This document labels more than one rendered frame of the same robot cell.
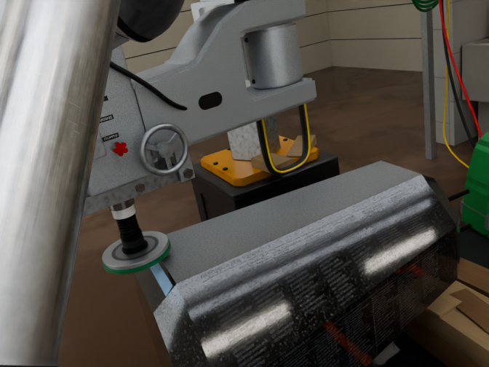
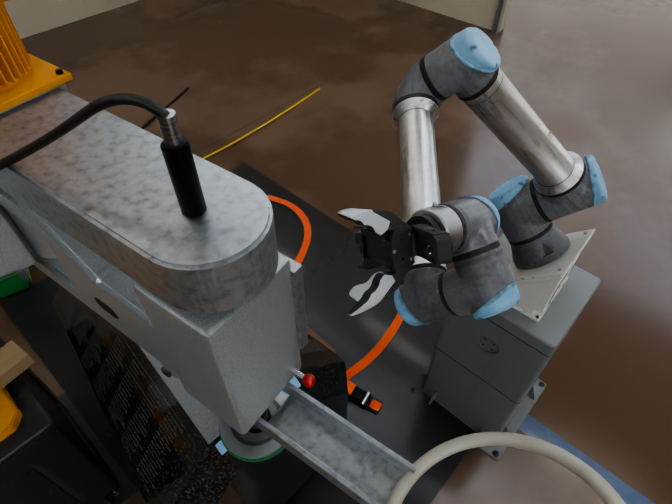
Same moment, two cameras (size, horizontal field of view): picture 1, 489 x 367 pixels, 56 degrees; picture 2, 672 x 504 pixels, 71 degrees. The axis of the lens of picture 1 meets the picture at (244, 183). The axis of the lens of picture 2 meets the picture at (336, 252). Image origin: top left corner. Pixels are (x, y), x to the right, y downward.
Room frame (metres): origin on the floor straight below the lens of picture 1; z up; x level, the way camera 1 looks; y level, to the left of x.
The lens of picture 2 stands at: (1.34, 0.99, 2.21)
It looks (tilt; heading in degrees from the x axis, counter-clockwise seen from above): 48 degrees down; 246
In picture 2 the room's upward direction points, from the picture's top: straight up
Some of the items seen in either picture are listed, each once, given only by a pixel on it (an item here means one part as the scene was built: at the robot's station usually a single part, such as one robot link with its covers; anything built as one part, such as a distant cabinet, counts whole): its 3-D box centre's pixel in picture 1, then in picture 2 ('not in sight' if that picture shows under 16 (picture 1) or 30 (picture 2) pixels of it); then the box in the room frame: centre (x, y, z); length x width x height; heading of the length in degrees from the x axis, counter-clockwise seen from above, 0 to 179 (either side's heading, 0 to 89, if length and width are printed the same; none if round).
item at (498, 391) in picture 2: not in sight; (498, 343); (0.25, 0.28, 0.43); 0.50 x 0.50 x 0.85; 24
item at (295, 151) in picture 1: (300, 145); not in sight; (2.21, -0.32, 0.80); 0.20 x 0.10 x 0.05; 150
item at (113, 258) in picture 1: (135, 249); (257, 420); (1.32, 0.38, 0.87); 0.21 x 0.21 x 0.01
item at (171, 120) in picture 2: not in sight; (181, 166); (1.32, 0.38, 1.78); 0.04 x 0.04 x 0.17
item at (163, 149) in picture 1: (159, 148); not in sight; (1.28, 0.22, 1.20); 0.15 x 0.10 x 0.15; 121
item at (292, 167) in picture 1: (285, 133); not in sight; (1.65, -0.19, 1.05); 0.23 x 0.03 x 0.32; 121
